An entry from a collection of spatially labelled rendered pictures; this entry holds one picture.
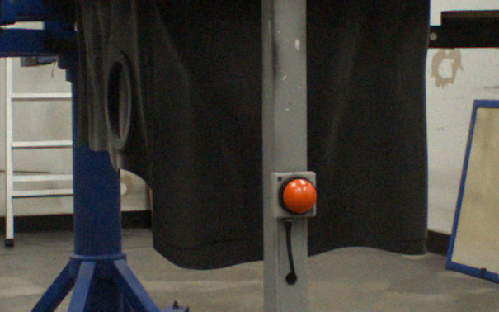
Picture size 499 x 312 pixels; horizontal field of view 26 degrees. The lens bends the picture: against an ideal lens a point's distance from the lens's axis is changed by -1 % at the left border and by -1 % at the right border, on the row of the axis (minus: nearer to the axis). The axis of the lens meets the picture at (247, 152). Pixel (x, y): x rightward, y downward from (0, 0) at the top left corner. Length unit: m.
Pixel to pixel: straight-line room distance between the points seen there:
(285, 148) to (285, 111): 0.04
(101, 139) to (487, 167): 3.05
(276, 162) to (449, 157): 3.91
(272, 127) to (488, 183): 3.45
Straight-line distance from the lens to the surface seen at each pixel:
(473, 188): 4.70
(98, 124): 1.77
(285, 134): 1.20
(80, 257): 2.79
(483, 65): 4.82
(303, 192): 1.16
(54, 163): 6.13
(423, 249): 1.61
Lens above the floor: 0.76
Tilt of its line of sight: 3 degrees down
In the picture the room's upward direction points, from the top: 1 degrees counter-clockwise
